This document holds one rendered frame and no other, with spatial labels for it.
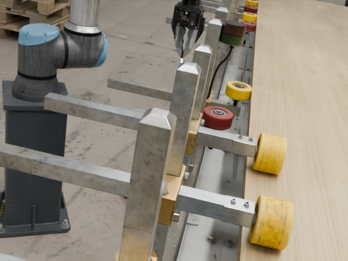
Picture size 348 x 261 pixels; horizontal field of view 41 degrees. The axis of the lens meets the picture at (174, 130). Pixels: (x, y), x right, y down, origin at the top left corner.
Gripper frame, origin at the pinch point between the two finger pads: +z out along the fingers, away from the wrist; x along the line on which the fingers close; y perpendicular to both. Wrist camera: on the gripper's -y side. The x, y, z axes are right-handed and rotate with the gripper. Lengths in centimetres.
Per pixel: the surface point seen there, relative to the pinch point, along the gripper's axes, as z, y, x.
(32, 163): 6, 66, -14
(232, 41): -9.0, 13.1, 13.2
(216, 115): 9.9, 16.8, 13.4
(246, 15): 8, -133, 16
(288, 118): 10.4, 5.6, 32.8
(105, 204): 100, -60, -31
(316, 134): 10.5, 13.0, 39.8
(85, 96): 13.9, 13.7, -22.8
